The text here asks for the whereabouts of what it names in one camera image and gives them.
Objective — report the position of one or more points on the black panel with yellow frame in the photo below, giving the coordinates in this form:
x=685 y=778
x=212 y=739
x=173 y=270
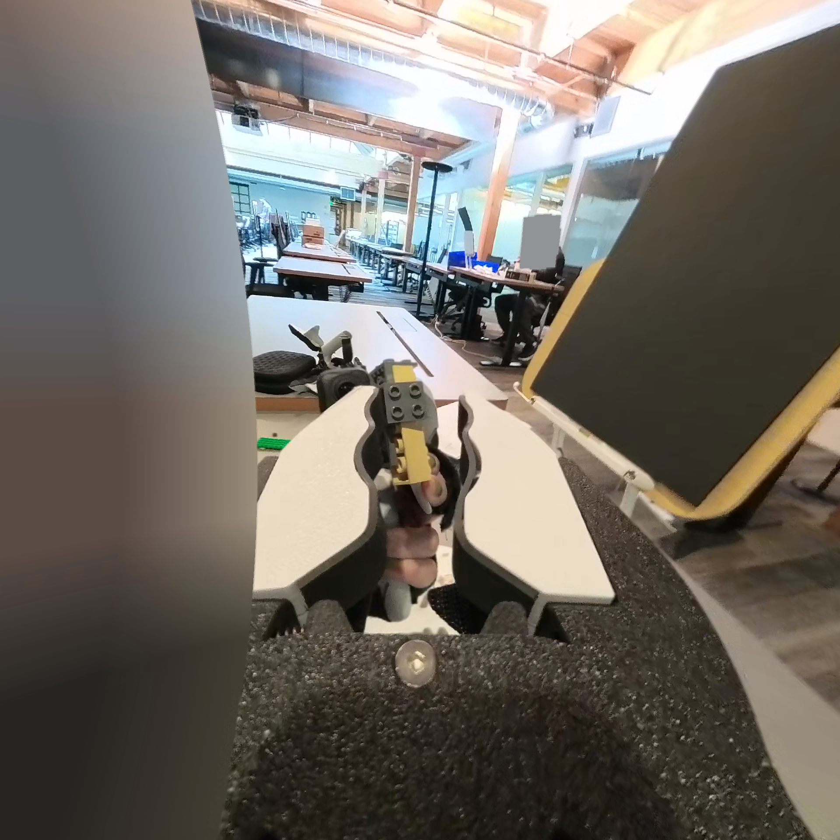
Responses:
x=689 y=262

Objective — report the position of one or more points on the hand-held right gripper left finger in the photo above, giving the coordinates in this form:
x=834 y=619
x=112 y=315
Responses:
x=315 y=499

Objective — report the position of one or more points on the grey desk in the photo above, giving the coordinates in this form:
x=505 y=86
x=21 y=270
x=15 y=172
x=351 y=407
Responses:
x=289 y=423

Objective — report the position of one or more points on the white panel stand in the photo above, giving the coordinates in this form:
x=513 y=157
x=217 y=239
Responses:
x=628 y=495

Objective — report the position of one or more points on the cardboard box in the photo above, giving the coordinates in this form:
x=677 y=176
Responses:
x=313 y=235

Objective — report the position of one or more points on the grey and tan brick assembly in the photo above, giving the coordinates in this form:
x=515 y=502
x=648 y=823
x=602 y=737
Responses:
x=407 y=400

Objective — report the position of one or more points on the white desk with wooden edge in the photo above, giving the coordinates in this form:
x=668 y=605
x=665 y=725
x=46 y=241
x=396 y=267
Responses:
x=315 y=315

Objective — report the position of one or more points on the wooden office desk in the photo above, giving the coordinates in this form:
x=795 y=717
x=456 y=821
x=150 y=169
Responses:
x=538 y=285

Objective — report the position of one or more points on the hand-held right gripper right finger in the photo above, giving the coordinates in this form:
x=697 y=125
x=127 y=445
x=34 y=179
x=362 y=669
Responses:
x=531 y=512

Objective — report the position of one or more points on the black zipped case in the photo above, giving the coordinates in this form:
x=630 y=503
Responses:
x=282 y=374

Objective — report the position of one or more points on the pile of small green bricks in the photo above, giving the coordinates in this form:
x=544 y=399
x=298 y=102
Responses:
x=272 y=443

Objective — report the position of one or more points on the blue bin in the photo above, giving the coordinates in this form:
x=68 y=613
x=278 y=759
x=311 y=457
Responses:
x=463 y=257

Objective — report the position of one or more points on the wooden table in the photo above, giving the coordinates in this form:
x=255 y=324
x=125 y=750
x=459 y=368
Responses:
x=315 y=253
x=315 y=269

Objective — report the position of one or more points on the person's left hand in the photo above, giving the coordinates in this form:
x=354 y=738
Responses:
x=410 y=551

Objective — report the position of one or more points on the grey and white device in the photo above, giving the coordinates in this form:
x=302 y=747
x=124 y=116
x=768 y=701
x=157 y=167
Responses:
x=307 y=334

